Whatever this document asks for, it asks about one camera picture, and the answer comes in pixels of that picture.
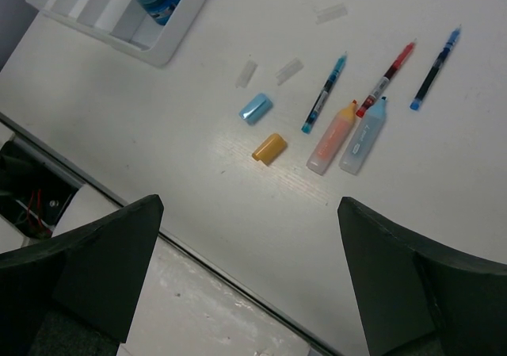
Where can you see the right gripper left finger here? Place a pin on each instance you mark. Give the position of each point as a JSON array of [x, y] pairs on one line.
[[76, 293]]

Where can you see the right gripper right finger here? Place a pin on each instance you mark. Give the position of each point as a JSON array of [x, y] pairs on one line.
[[419, 297]]

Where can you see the silver foil panel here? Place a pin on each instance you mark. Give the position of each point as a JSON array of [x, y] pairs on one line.
[[185, 310]]

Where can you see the red pen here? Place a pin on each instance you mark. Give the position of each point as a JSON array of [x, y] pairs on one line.
[[383, 83]]

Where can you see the white divided plastic tray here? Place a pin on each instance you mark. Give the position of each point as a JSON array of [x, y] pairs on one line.
[[125, 25]]

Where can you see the dark blue pen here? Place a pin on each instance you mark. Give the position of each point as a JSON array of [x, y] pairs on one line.
[[435, 69]]

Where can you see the light blue highlighter cap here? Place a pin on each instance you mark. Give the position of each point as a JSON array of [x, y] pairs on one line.
[[256, 109]]

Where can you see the clear pen cap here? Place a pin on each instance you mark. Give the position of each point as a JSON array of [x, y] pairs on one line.
[[288, 71], [331, 13], [246, 74]]

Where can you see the teal pen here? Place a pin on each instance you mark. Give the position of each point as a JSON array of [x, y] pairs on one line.
[[324, 94]]

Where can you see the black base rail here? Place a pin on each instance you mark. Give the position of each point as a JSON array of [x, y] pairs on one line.
[[46, 213]]

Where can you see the orange highlighter cap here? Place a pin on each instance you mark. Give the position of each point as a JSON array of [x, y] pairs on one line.
[[270, 149]]

